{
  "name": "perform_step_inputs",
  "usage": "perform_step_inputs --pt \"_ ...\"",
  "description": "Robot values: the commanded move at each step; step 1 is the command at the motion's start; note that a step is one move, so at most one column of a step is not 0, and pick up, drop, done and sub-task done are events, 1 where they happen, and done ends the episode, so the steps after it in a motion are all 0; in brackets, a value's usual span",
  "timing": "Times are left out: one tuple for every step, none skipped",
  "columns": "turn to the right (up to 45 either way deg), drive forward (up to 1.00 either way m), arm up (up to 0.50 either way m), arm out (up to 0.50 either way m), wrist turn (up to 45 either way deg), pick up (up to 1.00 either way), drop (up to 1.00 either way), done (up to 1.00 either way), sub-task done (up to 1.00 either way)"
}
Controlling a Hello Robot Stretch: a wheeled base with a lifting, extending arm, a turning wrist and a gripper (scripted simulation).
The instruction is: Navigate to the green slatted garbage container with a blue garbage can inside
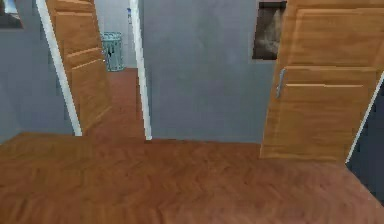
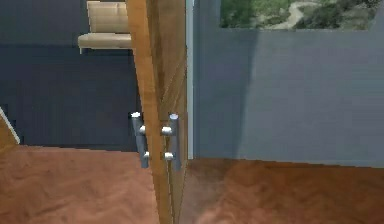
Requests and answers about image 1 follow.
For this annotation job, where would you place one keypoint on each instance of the brown wooden room door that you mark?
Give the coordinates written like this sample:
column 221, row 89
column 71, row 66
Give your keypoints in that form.
column 81, row 63
column 323, row 83

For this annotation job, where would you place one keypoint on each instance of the brown framed wall picture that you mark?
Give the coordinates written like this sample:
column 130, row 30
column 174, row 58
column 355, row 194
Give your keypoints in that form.
column 268, row 33

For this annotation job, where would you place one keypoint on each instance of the dark framed wall picture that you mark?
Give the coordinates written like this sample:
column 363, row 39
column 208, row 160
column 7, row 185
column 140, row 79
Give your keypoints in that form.
column 9, row 15

